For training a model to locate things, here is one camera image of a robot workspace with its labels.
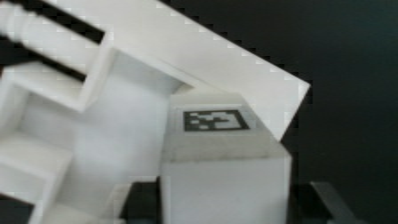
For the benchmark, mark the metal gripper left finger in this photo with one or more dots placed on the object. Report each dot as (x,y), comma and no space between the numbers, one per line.
(143,205)

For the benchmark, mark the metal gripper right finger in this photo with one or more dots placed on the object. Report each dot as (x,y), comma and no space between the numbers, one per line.
(320,206)

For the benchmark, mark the white chair leg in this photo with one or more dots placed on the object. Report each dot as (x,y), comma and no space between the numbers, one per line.
(226,164)

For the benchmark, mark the white chair seat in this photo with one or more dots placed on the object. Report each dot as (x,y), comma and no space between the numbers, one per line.
(80,135)

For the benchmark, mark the white U-shaped fence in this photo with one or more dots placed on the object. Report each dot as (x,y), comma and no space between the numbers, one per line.
(151,33)

